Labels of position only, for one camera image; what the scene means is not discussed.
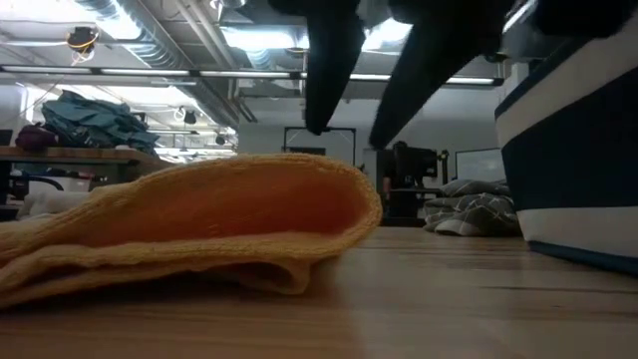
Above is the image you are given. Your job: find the grey display screen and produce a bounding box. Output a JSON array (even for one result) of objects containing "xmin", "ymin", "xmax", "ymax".
[{"xmin": 454, "ymin": 148, "xmax": 505, "ymax": 183}]

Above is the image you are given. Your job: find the maroon cloth bundle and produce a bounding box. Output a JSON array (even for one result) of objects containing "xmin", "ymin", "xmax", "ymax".
[{"xmin": 14, "ymin": 123, "xmax": 59, "ymax": 153}]

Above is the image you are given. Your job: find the wooden workbench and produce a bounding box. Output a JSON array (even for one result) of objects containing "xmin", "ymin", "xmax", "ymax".
[{"xmin": 0, "ymin": 145, "xmax": 173, "ymax": 200}]

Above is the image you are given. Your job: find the hanging cable reel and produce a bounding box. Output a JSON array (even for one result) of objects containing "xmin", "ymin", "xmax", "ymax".
[{"xmin": 66, "ymin": 25, "xmax": 100, "ymax": 55}]

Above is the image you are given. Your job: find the grey checked towel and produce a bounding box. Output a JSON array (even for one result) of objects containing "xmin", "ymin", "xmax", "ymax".
[{"xmin": 423, "ymin": 179, "xmax": 522, "ymax": 237}]

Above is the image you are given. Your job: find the dark equipment on stand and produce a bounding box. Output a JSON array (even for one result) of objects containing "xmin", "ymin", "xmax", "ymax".
[{"xmin": 381, "ymin": 141, "xmax": 450, "ymax": 226}]

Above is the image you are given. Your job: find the white storage box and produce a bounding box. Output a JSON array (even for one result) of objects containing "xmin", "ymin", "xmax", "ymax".
[{"xmin": 27, "ymin": 177, "xmax": 91, "ymax": 193}]

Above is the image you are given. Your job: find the long ceiling light bar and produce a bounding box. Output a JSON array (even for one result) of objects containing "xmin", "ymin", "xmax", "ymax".
[{"xmin": 0, "ymin": 64, "xmax": 504, "ymax": 86}]

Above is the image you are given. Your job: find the silver ventilation duct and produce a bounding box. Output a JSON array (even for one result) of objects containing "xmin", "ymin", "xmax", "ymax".
[{"xmin": 74, "ymin": 0, "xmax": 240, "ymax": 126}]

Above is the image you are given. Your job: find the black rectangular frame stand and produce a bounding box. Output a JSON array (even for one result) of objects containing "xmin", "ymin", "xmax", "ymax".
[{"xmin": 283, "ymin": 127, "xmax": 358, "ymax": 166}]

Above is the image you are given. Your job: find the bright ceiling light panel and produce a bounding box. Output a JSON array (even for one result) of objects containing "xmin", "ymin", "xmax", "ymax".
[{"xmin": 221, "ymin": 24, "xmax": 414, "ymax": 54}]

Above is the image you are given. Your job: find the black curved hose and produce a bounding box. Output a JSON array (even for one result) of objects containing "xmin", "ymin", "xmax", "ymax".
[{"xmin": 7, "ymin": 174, "xmax": 65, "ymax": 193}]

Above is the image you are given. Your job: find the yellow terry towel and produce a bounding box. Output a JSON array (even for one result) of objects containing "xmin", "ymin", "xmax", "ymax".
[{"xmin": 0, "ymin": 153, "xmax": 384, "ymax": 309}]

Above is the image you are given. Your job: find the teal clothes pile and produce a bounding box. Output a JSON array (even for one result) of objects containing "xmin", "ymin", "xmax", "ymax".
[{"xmin": 41, "ymin": 89, "xmax": 160, "ymax": 156}]

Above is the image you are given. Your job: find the navy fabric basket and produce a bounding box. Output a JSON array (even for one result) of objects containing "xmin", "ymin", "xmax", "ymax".
[{"xmin": 493, "ymin": 9, "xmax": 638, "ymax": 277}]

